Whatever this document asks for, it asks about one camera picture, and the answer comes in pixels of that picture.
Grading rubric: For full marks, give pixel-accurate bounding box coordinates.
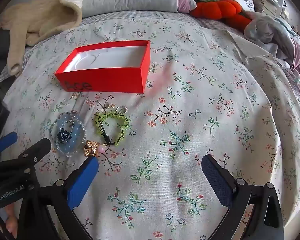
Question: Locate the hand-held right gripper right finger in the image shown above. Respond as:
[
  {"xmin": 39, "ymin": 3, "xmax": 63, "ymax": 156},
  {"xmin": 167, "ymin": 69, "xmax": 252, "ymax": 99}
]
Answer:
[{"xmin": 201, "ymin": 154, "xmax": 284, "ymax": 240}]

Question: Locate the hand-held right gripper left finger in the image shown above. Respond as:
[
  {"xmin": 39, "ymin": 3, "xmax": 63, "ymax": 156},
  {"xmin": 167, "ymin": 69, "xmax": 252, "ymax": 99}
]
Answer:
[{"xmin": 18, "ymin": 156, "xmax": 99, "ymax": 240}]

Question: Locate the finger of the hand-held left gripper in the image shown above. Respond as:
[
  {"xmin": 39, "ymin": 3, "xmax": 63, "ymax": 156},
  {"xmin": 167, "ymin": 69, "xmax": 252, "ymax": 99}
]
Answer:
[
  {"xmin": 0, "ymin": 131, "xmax": 18, "ymax": 153},
  {"xmin": 0, "ymin": 137, "xmax": 52, "ymax": 182}
]

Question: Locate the clear seed bead bracelet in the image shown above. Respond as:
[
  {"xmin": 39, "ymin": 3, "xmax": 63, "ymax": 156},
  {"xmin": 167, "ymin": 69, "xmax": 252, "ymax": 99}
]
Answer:
[{"xmin": 49, "ymin": 112, "xmax": 87, "ymax": 157}]

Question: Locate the gold flower ring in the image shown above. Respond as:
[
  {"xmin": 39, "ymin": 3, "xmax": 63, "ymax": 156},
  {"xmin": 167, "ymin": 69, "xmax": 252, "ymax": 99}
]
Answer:
[{"xmin": 83, "ymin": 140, "xmax": 107, "ymax": 158}]

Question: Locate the blue bead bracelet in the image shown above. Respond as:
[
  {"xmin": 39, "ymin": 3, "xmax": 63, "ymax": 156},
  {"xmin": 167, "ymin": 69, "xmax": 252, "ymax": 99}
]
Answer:
[{"xmin": 55, "ymin": 92, "xmax": 87, "ymax": 156}]

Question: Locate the green bead bracelet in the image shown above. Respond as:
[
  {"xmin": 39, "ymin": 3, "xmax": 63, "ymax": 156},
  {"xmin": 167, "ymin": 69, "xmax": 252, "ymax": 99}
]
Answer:
[{"xmin": 93, "ymin": 102, "xmax": 131, "ymax": 147}]

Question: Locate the red cardboard box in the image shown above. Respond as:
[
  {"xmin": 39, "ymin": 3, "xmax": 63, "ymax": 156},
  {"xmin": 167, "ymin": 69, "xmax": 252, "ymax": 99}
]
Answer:
[{"xmin": 54, "ymin": 40, "xmax": 151, "ymax": 94}]

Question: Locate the person's left hand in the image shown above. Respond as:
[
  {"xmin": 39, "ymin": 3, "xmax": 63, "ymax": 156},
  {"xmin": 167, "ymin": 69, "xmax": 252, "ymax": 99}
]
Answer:
[{"xmin": 0, "ymin": 204, "xmax": 20, "ymax": 233}]

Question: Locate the floral bed sheet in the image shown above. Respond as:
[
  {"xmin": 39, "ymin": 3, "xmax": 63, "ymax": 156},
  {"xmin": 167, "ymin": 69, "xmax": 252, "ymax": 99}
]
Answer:
[{"xmin": 0, "ymin": 11, "xmax": 300, "ymax": 240}]

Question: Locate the beige plush blanket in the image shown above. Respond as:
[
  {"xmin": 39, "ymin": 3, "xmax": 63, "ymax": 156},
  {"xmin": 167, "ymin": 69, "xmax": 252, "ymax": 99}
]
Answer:
[{"xmin": 0, "ymin": 0, "xmax": 84, "ymax": 76}]

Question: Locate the crumpled grey clothing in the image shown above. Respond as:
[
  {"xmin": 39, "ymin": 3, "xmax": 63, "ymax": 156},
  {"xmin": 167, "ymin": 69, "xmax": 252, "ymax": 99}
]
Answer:
[{"xmin": 243, "ymin": 14, "xmax": 300, "ymax": 96}]

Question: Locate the orange plush pumpkin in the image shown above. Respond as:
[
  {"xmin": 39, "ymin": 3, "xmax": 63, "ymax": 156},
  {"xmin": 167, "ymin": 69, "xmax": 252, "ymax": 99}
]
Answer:
[{"xmin": 189, "ymin": 0, "xmax": 253, "ymax": 32}]

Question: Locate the stack of books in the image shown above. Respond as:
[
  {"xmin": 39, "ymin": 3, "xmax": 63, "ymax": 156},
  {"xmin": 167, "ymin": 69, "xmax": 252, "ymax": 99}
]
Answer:
[{"xmin": 251, "ymin": 0, "xmax": 291, "ymax": 18}]

